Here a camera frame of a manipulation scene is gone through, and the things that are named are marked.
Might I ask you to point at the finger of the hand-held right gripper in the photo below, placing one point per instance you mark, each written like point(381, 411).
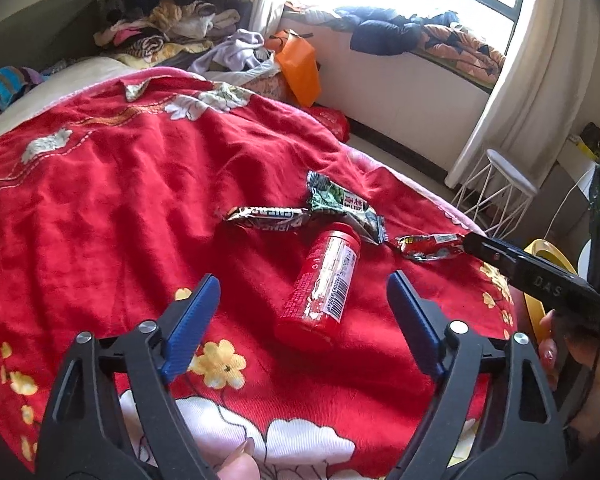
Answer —
point(530, 275)

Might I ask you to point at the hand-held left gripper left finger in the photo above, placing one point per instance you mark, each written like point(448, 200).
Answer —
point(190, 327)

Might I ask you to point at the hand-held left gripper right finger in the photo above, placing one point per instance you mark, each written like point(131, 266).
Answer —
point(415, 320)

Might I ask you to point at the yellow-rimmed trash bin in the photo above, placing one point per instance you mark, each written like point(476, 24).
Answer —
point(545, 250)

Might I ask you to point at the red snack wrapper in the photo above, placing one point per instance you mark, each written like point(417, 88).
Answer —
point(425, 247)

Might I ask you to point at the red plastic bottle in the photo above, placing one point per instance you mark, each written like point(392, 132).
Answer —
point(320, 285)

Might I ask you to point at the person's right hand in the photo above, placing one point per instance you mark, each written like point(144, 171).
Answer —
point(549, 355)

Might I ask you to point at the person's left hand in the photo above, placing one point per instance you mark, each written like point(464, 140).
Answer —
point(237, 462)

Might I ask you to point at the yellow black box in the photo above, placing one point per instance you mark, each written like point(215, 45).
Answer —
point(597, 140)

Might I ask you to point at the dark brown snack wrapper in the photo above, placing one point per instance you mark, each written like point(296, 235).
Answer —
point(267, 217)

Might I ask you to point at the green snack wrapper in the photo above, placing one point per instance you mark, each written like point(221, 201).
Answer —
point(337, 200)

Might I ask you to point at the red floral blanket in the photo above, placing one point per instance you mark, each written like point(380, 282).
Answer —
point(130, 185)

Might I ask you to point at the cream curtain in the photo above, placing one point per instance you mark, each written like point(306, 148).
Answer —
point(267, 0)
point(530, 85)

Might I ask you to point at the red bag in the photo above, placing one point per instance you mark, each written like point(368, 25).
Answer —
point(332, 122)

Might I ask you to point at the orange bag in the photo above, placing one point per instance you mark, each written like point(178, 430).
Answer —
point(300, 70)

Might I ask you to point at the pale crumpled garment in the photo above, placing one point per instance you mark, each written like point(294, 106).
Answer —
point(235, 52)

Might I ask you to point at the dark jacket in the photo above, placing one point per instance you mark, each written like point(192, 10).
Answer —
point(385, 35)

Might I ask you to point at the cream bed sheet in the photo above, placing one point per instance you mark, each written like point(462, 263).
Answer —
point(55, 80)

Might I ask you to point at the blue patterned cloth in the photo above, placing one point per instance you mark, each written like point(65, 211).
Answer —
point(2, 90)

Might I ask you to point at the pile of clothes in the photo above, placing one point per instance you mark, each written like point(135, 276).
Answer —
point(180, 5)

